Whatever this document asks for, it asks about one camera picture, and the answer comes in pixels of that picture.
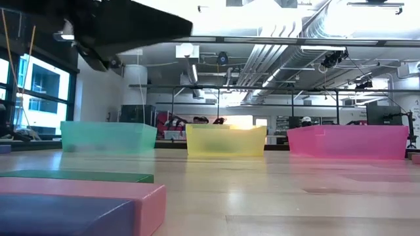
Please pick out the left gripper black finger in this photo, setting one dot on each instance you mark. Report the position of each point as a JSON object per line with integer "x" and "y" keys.
{"x": 131, "y": 29}
{"x": 96, "y": 60}

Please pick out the green rectangular block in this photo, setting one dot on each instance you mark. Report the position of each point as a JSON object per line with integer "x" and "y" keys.
{"x": 82, "y": 176}
{"x": 409, "y": 154}

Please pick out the pink rectangular block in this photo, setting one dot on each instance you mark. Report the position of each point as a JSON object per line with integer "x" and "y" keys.
{"x": 416, "y": 160}
{"x": 151, "y": 209}

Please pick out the blue rectangular block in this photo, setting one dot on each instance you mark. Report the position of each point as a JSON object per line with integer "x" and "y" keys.
{"x": 4, "y": 149}
{"x": 59, "y": 216}

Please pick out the white ceiling lamp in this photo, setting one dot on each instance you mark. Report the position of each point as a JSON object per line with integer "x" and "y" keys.
{"x": 67, "y": 36}

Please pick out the large window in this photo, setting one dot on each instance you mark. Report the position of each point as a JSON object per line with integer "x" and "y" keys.
{"x": 42, "y": 95}

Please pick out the black equipment case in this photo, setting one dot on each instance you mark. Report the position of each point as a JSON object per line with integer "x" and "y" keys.
{"x": 138, "y": 114}

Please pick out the teal translucent plastic bin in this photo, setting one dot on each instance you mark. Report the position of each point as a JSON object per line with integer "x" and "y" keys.
{"x": 108, "y": 136}

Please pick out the red bag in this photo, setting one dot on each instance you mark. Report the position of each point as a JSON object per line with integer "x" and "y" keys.
{"x": 163, "y": 119}

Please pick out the clear plastic storage box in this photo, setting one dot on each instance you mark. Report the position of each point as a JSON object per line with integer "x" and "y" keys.
{"x": 174, "y": 134}

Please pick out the black overhead beam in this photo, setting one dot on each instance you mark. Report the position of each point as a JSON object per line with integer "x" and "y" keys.
{"x": 262, "y": 40}

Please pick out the silver ceiling ducts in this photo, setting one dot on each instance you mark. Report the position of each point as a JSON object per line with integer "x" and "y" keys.
{"x": 262, "y": 65}

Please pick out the black metal rack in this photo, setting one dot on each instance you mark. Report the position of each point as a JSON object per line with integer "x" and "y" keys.
{"x": 262, "y": 88}

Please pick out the yellow translucent plastic bin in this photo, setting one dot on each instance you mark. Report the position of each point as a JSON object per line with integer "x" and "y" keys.
{"x": 226, "y": 139}

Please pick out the white ceiling light strip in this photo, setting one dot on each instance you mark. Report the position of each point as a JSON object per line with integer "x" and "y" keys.
{"x": 323, "y": 48}

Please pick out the person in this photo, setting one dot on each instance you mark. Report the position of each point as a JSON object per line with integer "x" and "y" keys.
{"x": 306, "y": 120}

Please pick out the black track spotlight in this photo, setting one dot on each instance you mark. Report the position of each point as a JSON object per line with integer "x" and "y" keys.
{"x": 364, "y": 84}
{"x": 334, "y": 59}

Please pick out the pink-red translucent plastic bin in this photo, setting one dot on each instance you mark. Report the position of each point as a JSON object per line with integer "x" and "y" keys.
{"x": 348, "y": 142}

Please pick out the black computer monitor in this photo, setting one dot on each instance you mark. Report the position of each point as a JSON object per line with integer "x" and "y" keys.
{"x": 384, "y": 114}

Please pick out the black round camera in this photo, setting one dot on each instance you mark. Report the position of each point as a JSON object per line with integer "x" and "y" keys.
{"x": 222, "y": 58}
{"x": 115, "y": 63}

